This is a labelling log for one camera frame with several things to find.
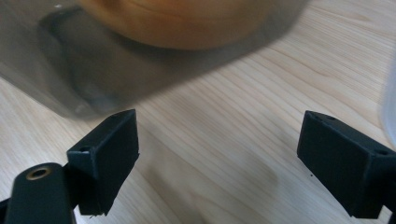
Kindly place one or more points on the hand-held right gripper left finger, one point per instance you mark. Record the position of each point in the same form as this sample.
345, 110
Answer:
106, 161

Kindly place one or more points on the translucent grey storage box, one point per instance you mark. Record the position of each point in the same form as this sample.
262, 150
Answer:
93, 71

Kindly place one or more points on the orange plush toy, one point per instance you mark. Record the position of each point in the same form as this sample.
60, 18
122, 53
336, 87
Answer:
193, 21

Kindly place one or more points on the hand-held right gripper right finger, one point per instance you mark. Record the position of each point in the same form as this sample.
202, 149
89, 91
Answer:
345, 168

